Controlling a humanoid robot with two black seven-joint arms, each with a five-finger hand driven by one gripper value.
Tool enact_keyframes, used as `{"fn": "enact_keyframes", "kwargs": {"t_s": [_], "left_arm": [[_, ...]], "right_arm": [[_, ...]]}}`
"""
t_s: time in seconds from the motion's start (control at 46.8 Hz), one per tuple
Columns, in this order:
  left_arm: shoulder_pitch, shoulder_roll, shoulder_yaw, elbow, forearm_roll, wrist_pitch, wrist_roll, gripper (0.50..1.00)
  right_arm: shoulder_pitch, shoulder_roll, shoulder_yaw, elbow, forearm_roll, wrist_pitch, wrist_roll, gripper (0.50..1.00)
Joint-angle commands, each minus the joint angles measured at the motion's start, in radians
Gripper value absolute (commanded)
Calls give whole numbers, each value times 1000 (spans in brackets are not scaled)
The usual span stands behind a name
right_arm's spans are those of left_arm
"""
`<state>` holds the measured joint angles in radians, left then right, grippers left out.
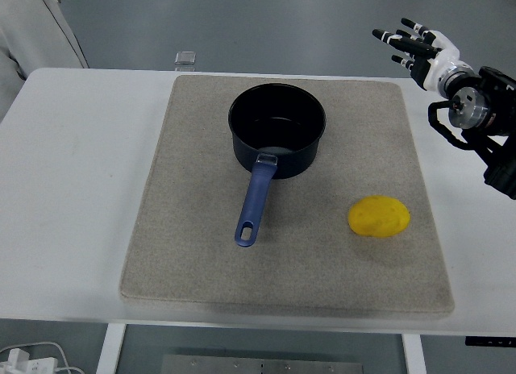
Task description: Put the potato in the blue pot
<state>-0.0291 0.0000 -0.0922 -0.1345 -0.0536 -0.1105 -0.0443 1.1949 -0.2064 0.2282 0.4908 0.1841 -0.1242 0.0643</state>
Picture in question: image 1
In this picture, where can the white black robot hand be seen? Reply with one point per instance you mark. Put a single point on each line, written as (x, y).
(441, 47)

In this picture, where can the beige fabric mat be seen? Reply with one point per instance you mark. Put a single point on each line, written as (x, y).
(306, 253)

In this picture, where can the small clear square floor plate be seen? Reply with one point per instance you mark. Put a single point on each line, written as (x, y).
(185, 57)

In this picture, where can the black control box under table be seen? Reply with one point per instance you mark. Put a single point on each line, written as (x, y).
(489, 341)

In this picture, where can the white table leg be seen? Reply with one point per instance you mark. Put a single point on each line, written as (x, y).
(414, 356)
(109, 350)

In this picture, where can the grey metal plate with screws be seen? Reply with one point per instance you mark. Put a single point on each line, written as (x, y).
(262, 366)

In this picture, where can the person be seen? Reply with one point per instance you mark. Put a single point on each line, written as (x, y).
(32, 31)

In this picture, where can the white power strip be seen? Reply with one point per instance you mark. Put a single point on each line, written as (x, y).
(28, 365)

